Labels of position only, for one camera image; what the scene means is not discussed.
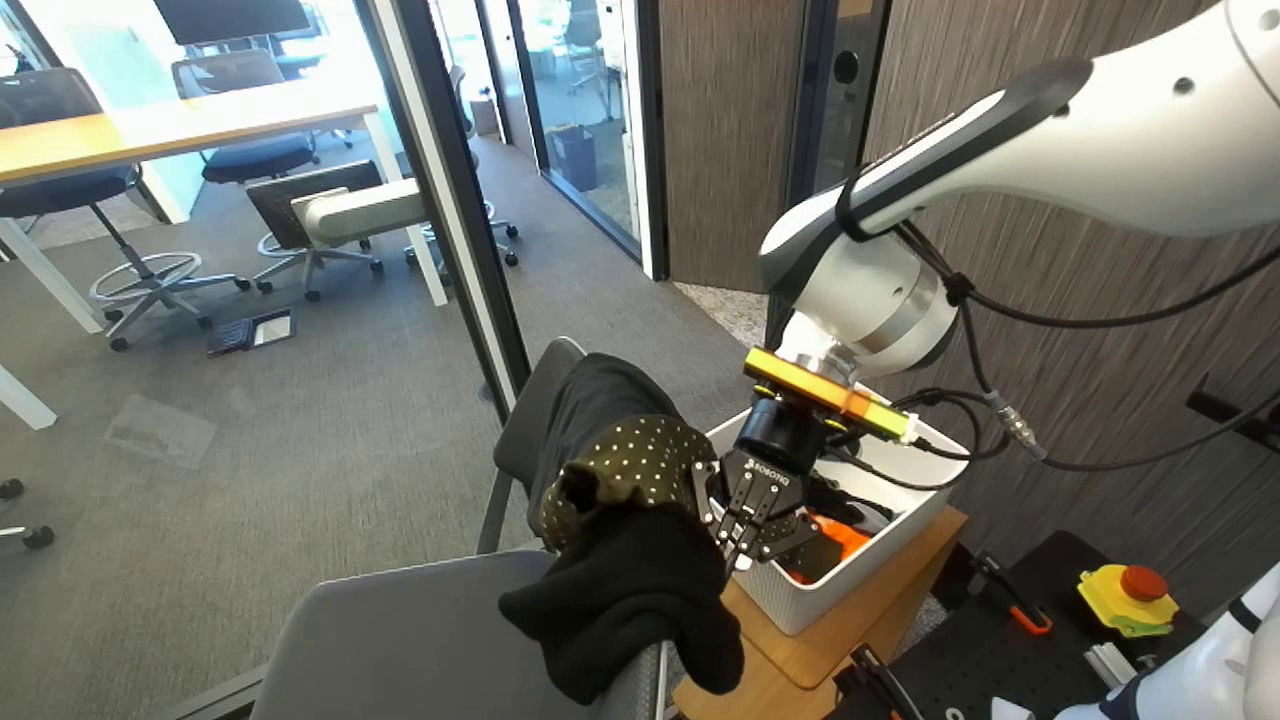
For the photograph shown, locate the dark dotted cloth on headrest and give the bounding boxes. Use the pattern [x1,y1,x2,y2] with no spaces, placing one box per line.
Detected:
[531,416,712,550]

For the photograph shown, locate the dark office stool middle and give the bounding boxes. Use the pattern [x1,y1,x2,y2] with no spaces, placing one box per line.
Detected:
[168,51,391,300]

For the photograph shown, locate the black vertical pole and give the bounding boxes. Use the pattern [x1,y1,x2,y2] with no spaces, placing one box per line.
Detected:
[358,0,530,419]

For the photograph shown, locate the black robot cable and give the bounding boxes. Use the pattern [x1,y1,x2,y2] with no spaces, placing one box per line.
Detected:
[836,175,1280,476]

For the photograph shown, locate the yellow red emergency stop button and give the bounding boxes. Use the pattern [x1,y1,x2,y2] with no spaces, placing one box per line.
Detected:
[1077,563,1180,638]

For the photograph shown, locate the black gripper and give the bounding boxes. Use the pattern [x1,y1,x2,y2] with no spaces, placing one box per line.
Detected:
[692,394,821,569]

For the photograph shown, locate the grey mesh office chair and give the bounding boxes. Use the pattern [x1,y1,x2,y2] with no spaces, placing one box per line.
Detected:
[248,339,667,720]

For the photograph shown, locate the black cloth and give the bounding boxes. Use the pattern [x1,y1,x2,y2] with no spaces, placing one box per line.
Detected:
[501,351,745,702]

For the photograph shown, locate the white wooden-top desk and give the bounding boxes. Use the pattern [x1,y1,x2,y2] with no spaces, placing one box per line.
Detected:
[0,81,450,430]

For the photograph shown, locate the grey chair behind glass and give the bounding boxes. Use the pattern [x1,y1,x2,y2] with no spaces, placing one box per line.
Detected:
[248,158,428,300]

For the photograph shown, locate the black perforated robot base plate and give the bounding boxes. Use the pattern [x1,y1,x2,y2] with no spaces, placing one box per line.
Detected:
[827,530,1280,720]

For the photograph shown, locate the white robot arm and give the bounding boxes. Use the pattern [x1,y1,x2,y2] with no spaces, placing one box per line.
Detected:
[692,0,1280,569]

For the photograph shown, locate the dark office stool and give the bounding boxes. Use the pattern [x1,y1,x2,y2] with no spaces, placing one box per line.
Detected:
[168,51,391,300]
[0,66,248,351]

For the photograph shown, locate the white plastic box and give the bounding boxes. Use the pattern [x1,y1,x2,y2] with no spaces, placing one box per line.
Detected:
[708,401,974,636]

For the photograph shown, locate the dark office stool right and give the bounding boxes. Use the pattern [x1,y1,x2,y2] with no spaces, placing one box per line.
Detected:
[0,66,248,351]

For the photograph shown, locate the clothes pile inside box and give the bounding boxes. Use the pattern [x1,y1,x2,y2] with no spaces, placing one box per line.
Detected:
[779,503,886,584]

